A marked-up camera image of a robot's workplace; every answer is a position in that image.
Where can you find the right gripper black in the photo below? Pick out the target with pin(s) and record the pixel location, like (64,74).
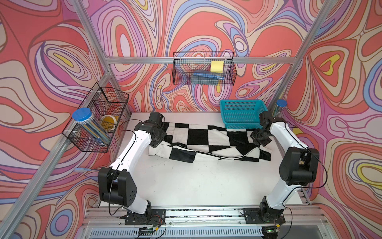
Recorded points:
(253,135)

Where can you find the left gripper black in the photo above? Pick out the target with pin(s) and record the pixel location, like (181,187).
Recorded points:
(162,133)

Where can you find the black white checkered pillowcase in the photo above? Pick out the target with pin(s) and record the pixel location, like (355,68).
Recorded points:
(190,143)

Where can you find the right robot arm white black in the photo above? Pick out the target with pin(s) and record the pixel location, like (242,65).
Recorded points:
(297,169)

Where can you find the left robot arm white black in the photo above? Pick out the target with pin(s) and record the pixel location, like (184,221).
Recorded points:
(116,183)

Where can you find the yellow tape roll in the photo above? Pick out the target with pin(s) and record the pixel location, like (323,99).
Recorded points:
(108,122)

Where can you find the teal plastic basket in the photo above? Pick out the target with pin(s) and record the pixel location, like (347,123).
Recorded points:
(242,114)

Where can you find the blue lid corner jar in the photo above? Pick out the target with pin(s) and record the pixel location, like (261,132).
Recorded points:
(280,105)

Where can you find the blue lid straw jar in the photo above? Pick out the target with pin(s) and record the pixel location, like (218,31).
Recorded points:
(85,118)

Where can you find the yellow sticky note pad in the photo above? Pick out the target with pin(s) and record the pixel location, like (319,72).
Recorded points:
(217,66)

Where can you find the left wire basket black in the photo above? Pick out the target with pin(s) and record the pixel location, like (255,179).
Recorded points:
(102,101)

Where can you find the wire basket black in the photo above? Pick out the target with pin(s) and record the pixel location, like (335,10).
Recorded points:
(102,101)
(185,63)

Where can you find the back wire basket black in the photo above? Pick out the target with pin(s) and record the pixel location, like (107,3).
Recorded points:
(185,63)

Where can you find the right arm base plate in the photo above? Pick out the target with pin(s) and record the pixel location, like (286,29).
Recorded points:
(263,216)

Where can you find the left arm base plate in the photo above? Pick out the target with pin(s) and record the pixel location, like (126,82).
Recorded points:
(154,217)

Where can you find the aluminium rail front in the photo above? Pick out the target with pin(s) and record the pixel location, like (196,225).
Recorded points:
(297,215)

